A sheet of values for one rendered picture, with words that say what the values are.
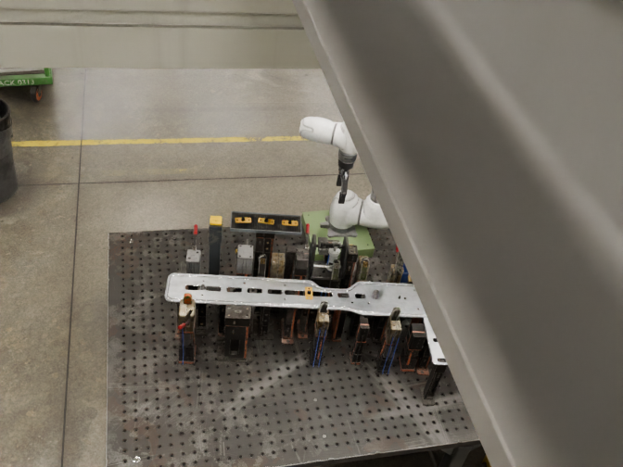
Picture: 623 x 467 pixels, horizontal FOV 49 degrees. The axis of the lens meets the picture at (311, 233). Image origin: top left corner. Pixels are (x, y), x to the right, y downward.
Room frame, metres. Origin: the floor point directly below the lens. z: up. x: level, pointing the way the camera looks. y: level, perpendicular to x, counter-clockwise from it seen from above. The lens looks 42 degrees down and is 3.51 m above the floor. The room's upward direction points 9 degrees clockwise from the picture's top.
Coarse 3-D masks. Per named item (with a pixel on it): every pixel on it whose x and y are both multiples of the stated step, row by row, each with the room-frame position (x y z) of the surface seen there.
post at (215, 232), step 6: (210, 228) 2.58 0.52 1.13; (216, 228) 2.58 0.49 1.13; (210, 234) 2.58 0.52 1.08; (216, 234) 2.58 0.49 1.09; (210, 240) 2.58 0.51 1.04; (216, 240) 2.58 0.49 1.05; (210, 246) 2.58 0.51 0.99; (216, 246) 2.59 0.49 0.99; (210, 252) 2.58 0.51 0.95; (216, 252) 2.59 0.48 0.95; (210, 258) 2.58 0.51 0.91; (216, 258) 2.59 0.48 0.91; (210, 264) 2.58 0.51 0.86; (216, 264) 2.59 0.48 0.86; (210, 270) 2.58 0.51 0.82; (216, 270) 2.59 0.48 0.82
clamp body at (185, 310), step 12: (180, 300) 2.12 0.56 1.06; (192, 300) 2.13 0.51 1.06; (180, 312) 2.05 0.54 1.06; (192, 312) 2.06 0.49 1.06; (180, 324) 2.03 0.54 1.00; (192, 324) 2.04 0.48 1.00; (180, 336) 2.04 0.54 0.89; (192, 336) 2.05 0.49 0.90; (180, 348) 2.03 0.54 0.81; (192, 348) 2.04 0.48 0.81; (180, 360) 2.03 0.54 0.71; (192, 360) 2.04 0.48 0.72
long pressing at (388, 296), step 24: (168, 288) 2.24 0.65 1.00; (264, 288) 2.34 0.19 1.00; (288, 288) 2.36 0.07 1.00; (312, 288) 2.39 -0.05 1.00; (336, 288) 2.41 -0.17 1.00; (360, 288) 2.44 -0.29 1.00; (384, 288) 2.47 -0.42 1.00; (408, 288) 2.50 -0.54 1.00; (360, 312) 2.28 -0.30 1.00; (384, 312) 2.31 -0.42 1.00; (408, 312) 2.33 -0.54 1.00
